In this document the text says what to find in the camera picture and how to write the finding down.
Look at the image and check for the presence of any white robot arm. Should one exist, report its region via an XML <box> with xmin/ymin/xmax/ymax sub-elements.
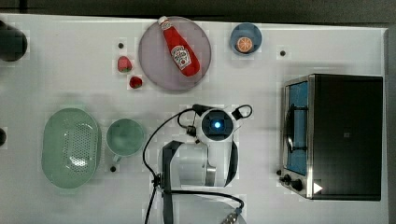
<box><xmin>161</xmin><ymin>105</ymin><xmax>245</xmax><ymax>224</ymax></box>

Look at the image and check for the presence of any green mug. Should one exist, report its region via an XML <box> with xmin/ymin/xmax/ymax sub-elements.
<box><xmin>106</xmin><ymin>119</ymin><xmax>146</xmax><ymax>163</ymax></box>

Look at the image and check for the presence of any red ketchup bottle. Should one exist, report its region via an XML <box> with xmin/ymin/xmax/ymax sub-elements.
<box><xmin>158</xmin><ymin>16</ymin><xmax>201</xmax><ymax>77</ymax></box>

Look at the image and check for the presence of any small red strawberry toy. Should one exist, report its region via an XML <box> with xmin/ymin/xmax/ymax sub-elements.
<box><xmin>129</xmin><ymin>77</ymin><xmax>143</xmax><ymax>89</ymax></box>

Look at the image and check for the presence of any grey round plate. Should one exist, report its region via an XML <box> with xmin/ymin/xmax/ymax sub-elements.
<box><xmin>138</xmin><ymin>17</ymin><xmax>211</xmax><ymax>91</ymax></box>

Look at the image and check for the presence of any orange slice toy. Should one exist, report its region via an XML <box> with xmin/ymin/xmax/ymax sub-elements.
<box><xmin>236</xmin><ymin>36</ymin><xmax>253</xmax><ymax>53</ymax></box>

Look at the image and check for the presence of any large red strawberry toy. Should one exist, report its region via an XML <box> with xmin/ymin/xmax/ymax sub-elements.
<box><xmin>117</xmin><ymin>56</ymin><xmax>133</xmax><ymax>73</ymax></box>

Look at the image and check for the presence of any blue bowl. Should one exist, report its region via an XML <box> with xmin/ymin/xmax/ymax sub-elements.
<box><xmin>230</xmin><ymin>22</ymin><xmax>262</xmax><ymax>56</ymax></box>

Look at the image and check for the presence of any green perforated colander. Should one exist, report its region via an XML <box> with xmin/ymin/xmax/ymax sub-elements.
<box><xmin>41</xmin><ymin>107</ymin><xmax>102</xmax><ymax>189</ymax></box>

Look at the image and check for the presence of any black toaster oven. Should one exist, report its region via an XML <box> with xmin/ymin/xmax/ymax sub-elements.
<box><xmin>276</xmin><ymin>74</ymin><xmax>384</xmax><ymax>201</ymax></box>

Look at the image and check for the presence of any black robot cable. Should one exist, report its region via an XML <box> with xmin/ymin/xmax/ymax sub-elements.
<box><xmin>142</xmin><ymin>104</ymin><xmax>254</xmax><ymax>224</ymax></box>

